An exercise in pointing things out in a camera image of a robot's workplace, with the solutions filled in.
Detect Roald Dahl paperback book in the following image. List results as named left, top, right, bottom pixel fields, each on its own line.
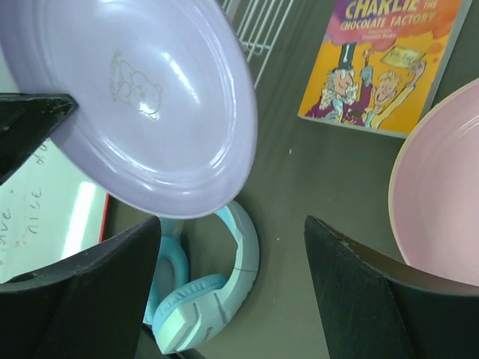
left=298, top=0, right=472, bottom=138

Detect light blue headphones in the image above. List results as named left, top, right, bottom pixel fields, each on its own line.
left=143, top=201, right=260, bottom=355

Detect white wire dish rack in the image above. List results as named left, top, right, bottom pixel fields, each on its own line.
left=219, top=0, right=294, bottom=61

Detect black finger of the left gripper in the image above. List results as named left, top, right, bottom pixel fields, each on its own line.
left=1, top=93, right=78, bottom=183

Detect purple plate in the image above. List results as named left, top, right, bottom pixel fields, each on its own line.
left=1, top=1, right=258, bottom=219

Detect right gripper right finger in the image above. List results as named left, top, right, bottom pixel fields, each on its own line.
left=304, top=215, right=478, bottom=358

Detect red-framed whiteboard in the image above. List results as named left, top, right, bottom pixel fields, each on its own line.
left=1, top=140, right=109, bottom=283

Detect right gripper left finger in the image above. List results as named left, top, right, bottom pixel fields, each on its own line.
left=1, top=217, right=161, bottom=358

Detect pink plate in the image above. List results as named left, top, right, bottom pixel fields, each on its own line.
left=388, top=80, right=478, bottom=285

